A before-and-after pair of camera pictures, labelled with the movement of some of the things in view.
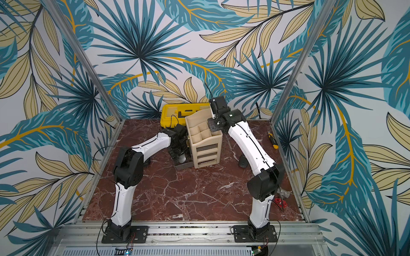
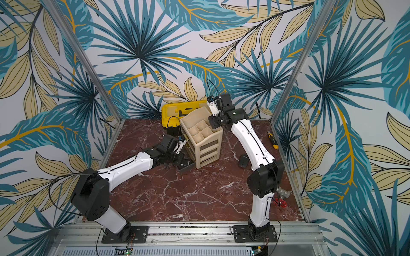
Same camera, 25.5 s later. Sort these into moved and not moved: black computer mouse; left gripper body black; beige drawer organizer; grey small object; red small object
Moved: left gripper body black
Not moved: grey small object; red small object; beige drawer organizer; black computer mouse
